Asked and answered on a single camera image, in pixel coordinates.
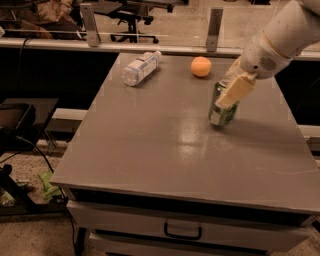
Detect green soda can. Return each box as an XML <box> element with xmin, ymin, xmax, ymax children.
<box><xmin>208</xmin><ymin>82</ymin><xmax>239</xmax><ymax>127</ymax></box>

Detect black office chair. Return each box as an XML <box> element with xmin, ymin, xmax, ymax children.
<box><xmin>96</xmin><ymin>0</ymin><xmax>189</xmax><ymax>44</ymax></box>

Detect black drawer handle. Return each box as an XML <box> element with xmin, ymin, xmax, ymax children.
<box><xmin>163</xmin><ymin>223</ymin><xmax>203</xmax><ymax>241</ymax></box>

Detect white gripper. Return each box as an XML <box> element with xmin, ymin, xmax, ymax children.
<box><xmin>215</xmin><ymin>31</ymin><xmax>292</xmax><ymax>109</ymax></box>

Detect orange fruit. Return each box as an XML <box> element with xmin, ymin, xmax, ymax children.
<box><xmin>190</xmin><ymin>56</ymin><xmax>211</xmax><ymax>77</ymax></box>

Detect clear acrylic barrier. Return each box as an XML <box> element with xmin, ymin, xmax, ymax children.
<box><xmin>0</xmin><ymin>0</ymin><xmax>320</xmax><ymax>51</ymax></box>

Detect metal bracket middle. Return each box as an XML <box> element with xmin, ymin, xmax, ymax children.
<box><xmin>206</xmin><ymin>8</ymin><xmax>223</xmax><ymax>52</ymax></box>

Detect black cable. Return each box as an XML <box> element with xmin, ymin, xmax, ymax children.
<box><xmin>0</xmin><ymin>124</ymin><xmax>78</xmax><ymax>256</ymax></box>

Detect grey cabinet with drawers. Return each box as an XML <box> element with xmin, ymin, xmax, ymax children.
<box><xmin>52</xmin><ymin>53</ymin><xmax>320</xmax><ymax>256</ymax></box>

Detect metal bracket left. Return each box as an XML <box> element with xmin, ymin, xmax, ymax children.
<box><xmin>80</xmin><ymin>3</ymin><xmax>100</xmax><ymax>47</ymax></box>

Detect clear plastic water bottle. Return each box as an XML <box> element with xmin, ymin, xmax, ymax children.
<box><xmin>122</xmin><ymin>51</ymin><xmax>162</xmax><ymax>86</ymax></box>

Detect green object on floor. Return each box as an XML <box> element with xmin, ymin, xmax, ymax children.
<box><xmin>38</xmin><ymin>170</ymin><xmax>62</xmax><ymax>201</ymax></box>

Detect metal bracket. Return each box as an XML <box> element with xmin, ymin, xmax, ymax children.
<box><xmin>80</xmin><ymin>3</ymin><xmax>100</xmax><ymax>47</ymax></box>
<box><xmin>206</xmin><ymin>8</ymin><xmax>223</xmax><ymax>52</ymax></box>

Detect black side stand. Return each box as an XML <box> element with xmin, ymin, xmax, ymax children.
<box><xmin>0</xmin><ymin>98</ymin><xmax>67</xmax><ymax>216</ymax></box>

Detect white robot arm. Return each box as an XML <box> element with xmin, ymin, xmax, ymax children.
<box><xmin>215</xmin><ymin>0</ymin><xmax>320</xmax><ymax>109</ymax></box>

